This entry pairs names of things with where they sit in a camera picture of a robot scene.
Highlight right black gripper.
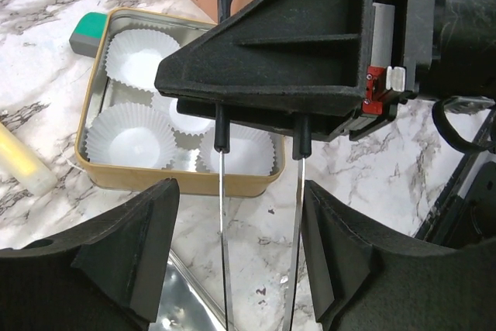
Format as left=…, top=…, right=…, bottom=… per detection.
left=350, top=0, right=495, bottom=141

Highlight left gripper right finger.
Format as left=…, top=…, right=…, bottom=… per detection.
left=301, top=181, right=495, bottom=330

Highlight yellow glue stick tube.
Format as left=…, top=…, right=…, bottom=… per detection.
left=1, top=124, right=57, bottom=196

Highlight white paper cup centre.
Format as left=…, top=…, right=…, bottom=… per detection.
left=151, top=93, right=215, bottom=136

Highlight metal tweezers black tips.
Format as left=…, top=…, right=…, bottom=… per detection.
left=214, top=104, right=312, bottom=330

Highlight white paper cup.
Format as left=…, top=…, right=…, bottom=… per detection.
left=105, top=29, right=181, bottom=92
left=84, top=102, right=177, bottom=169
left=199, top=124, right=275, bottom=176
left=151, top=93, right=215, bottom=136

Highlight white paper cup top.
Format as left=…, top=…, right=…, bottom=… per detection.
left=105, top=29, right=181, bottom=92

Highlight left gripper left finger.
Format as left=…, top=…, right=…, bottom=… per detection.
left=1, top=179, right=179, bottom=330

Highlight white paper cup left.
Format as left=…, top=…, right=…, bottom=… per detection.
left=84, top=102, right=177, bottom=169

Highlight gold cookie tin box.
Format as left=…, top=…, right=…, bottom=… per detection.
left=74, top=7, right=287, bottom=197

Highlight white paper cup bottom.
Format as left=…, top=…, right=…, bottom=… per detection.
left=199, top=124, right=275, bottom=176

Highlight silver tin lid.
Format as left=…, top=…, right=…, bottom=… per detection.
left=149, top=251, right=225, bottom=331

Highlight green grey eraser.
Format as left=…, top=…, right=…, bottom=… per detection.
left=69, top=12, right=107, bottom=58

